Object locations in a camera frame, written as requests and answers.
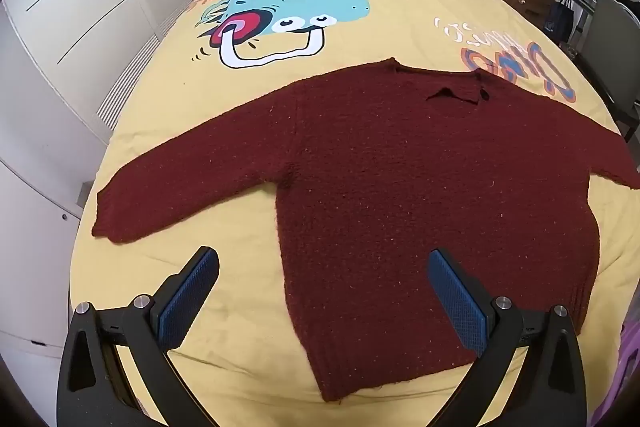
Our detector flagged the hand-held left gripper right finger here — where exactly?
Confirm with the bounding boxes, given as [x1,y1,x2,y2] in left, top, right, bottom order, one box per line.
[427,248,588,427]

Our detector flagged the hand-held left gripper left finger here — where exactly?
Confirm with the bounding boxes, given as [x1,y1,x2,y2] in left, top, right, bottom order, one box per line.
[56,246,221,427]

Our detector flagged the dark red knitted sweater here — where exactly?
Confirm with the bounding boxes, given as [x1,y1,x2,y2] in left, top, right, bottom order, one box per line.
[91,58,640,404]

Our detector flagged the purple cloth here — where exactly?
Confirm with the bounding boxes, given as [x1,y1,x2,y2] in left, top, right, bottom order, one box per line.
[607,327,640,427]

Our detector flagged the yellow printed bed sheet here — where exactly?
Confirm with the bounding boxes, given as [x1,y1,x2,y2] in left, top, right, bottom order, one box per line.
[65,0,640,427]

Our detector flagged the dark tote bag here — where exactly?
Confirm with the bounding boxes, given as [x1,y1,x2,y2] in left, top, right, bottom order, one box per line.
[544,0,576,42]

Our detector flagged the grey chair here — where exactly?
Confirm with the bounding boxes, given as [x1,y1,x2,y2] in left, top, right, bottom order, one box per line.
[575,0,640,142]

